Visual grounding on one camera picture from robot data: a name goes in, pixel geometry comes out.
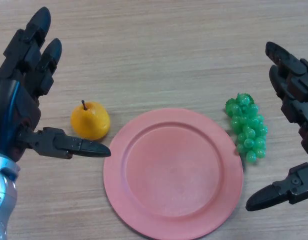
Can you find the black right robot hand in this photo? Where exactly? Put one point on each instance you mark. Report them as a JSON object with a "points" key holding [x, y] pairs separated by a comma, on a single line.
{"points": [[297, 82]]}

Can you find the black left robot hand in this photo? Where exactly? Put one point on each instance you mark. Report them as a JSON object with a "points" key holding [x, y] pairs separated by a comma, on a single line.
{"points": [[16, 100]]}

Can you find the yellow pear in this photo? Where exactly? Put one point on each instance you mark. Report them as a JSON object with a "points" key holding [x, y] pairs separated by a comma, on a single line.
{"points": [[90, 120]]}

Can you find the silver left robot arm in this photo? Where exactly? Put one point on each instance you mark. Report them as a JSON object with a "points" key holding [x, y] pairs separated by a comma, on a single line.
{"points": [[2, 195]]}

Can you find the pink round plate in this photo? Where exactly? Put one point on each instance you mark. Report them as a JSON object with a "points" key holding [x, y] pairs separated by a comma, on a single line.
{"points": [[172, 172]]}

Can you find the green grape bunch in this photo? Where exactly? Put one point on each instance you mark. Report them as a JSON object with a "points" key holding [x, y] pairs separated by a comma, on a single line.
{"points": [[249, 127]]}

